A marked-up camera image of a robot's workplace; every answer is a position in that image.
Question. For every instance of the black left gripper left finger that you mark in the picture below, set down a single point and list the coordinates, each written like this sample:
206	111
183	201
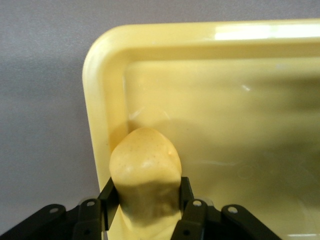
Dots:
105	200

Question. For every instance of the yellow plastic tray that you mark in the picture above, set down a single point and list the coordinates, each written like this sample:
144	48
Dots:
225	100

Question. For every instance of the yellow potato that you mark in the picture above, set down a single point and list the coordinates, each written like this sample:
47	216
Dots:
147	175

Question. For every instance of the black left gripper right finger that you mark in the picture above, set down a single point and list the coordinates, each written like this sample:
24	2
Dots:
190	207

